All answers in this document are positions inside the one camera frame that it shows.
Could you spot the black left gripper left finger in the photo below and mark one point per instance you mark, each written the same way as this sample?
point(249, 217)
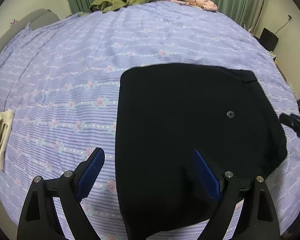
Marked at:
point(39, 220)

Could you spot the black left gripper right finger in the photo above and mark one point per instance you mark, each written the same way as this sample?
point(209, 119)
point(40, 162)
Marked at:
point(258, 218)

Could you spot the black pants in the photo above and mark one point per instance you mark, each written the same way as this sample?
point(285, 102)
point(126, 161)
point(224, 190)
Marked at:
point(165, 112)

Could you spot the black speaker box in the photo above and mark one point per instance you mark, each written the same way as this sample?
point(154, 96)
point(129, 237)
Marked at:
point(268, 40)

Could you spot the cream folded garment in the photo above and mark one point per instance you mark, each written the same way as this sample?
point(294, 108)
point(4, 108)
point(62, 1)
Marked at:
point(0, 139)

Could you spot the pink patterned garment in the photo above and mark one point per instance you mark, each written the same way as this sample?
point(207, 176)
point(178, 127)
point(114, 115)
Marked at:
point(206, 5)

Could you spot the lilac floral striped bed sheet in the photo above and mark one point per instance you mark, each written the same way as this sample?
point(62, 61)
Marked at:
point(62, 84)

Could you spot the grey upholstered headboard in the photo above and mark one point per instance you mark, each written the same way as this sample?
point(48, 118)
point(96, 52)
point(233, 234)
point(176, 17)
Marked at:
point(36, 19)

